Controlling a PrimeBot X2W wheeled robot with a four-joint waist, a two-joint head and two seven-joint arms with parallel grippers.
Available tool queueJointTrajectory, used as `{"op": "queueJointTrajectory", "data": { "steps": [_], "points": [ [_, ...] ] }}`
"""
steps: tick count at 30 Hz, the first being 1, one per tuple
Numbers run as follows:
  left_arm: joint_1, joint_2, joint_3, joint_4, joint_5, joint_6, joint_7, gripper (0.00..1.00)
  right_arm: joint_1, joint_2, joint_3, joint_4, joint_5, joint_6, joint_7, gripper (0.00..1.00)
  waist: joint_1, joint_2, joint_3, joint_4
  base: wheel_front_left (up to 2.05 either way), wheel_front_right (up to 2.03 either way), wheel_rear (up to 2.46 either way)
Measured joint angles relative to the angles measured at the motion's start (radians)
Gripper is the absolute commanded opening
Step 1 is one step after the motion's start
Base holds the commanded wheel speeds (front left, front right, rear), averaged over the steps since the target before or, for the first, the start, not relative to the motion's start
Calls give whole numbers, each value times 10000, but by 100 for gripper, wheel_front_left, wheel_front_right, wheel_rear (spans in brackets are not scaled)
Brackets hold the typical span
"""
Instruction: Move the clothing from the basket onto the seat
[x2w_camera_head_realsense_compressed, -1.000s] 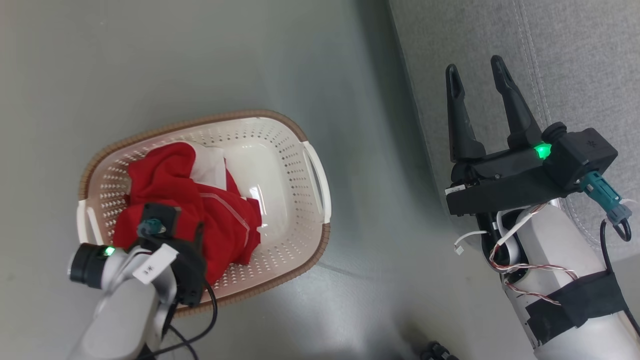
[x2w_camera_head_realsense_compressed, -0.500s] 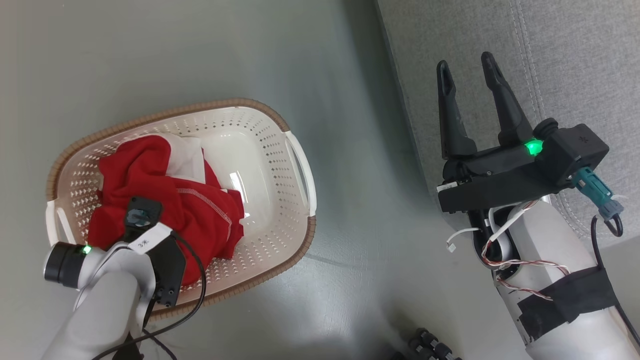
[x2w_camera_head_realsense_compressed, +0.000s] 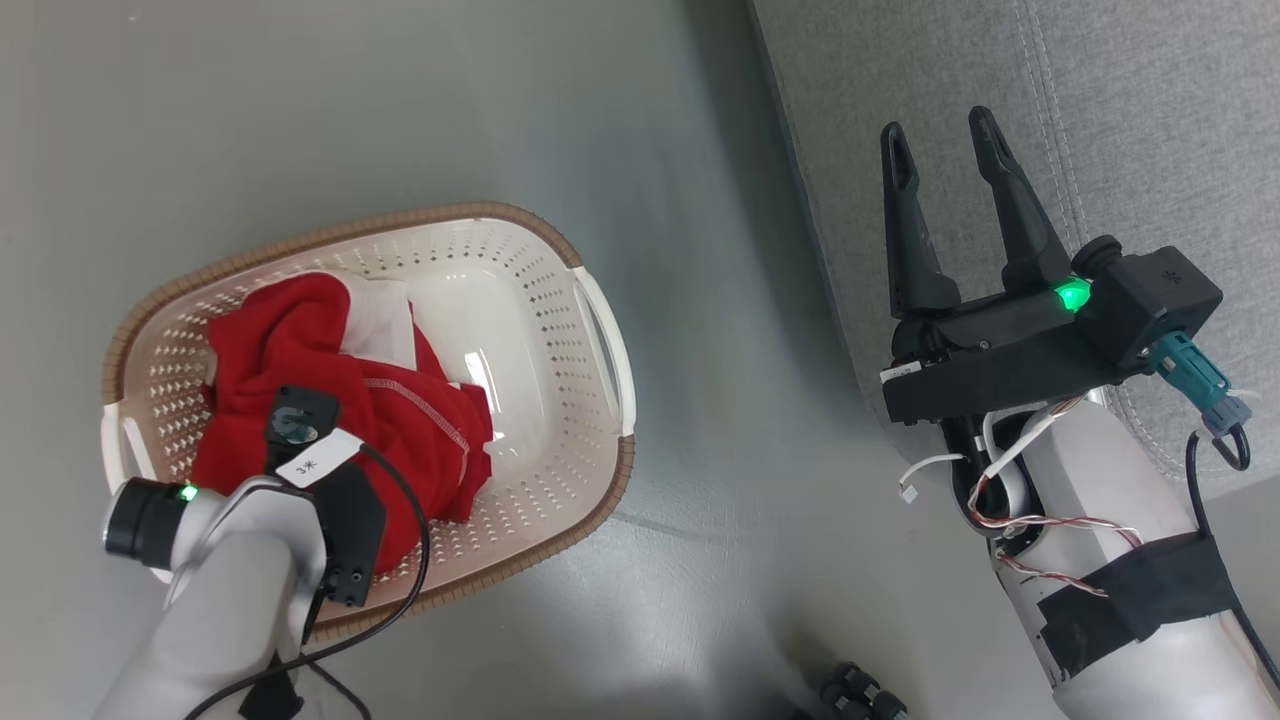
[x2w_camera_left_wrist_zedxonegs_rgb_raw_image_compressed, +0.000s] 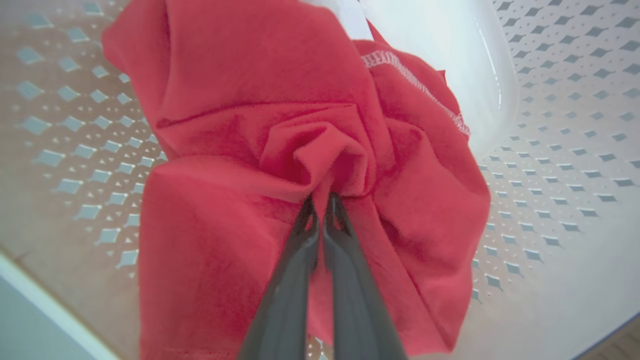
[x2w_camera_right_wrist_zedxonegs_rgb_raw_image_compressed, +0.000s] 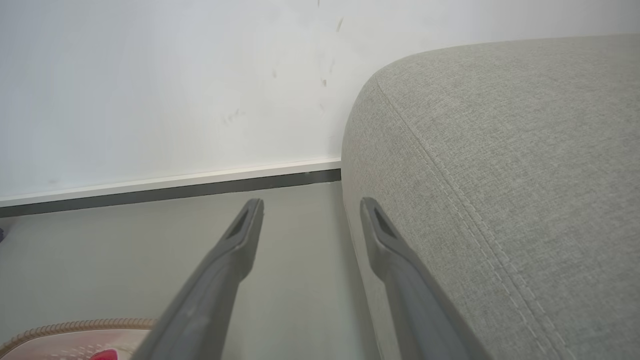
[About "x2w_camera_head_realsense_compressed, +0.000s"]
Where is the black right camera cable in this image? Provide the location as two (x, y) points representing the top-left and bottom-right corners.
(1184, 424), (1280, 693)

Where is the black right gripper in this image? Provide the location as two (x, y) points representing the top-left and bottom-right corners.
(880, 106), (1129, 427)

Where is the black left camera cable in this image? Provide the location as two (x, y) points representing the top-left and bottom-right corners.
(185, 443), (433, 720)

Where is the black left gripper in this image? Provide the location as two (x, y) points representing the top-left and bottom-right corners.
(315, 461), (388, 608)

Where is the white paper cable tag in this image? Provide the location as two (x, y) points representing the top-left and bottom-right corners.
(274, 428), (364, 490)

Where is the teal right camera plug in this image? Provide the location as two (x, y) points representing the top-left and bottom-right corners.
(1148, 332), (1253, 438)

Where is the white thin wire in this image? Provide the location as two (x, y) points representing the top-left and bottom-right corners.
(897, 395), (1086, 521)

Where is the black tape band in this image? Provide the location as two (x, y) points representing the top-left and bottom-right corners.
(1036, 533), (1243, 681)

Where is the red garment with white stripe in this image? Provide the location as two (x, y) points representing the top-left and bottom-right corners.
(189, 271), (419, 498)

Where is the black camera cable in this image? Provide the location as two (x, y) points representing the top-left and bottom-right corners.
(185, 443), (433, 720)
(1184, 424), (1280, 693)

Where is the white perforated basket brown rim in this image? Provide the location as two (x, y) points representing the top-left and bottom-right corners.
(100, 201), (637, 643)

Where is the grey fabric sofa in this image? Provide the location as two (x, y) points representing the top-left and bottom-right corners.
(748, 0), (1280, 503)

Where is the red white twisted wire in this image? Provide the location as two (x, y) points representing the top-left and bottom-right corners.
(965, 395), (1143, 599)

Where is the black ribbed plug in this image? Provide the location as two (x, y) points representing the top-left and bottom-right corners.
(793, 680), (856, 720)
(835, 661), (909, 720)

